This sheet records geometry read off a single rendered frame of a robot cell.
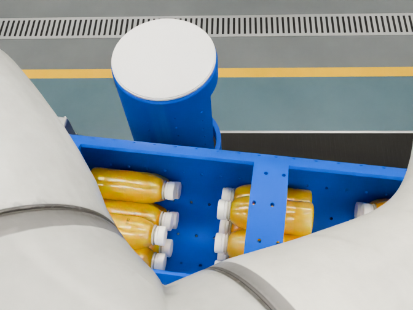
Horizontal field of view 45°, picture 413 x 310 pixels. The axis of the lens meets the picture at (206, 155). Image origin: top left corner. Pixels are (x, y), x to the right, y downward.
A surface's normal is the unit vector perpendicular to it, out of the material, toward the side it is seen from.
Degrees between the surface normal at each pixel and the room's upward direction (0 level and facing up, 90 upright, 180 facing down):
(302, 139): 0
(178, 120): 90
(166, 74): 0
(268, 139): 0
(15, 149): 44
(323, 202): 51
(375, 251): 30
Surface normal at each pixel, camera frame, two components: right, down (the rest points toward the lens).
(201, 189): -0.14, 0.35
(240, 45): -0.05, -0.50
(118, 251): 0.58, -0.81
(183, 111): 0.36, 0.80
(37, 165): 0.66, -0.63
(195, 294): -0.13, -0.95
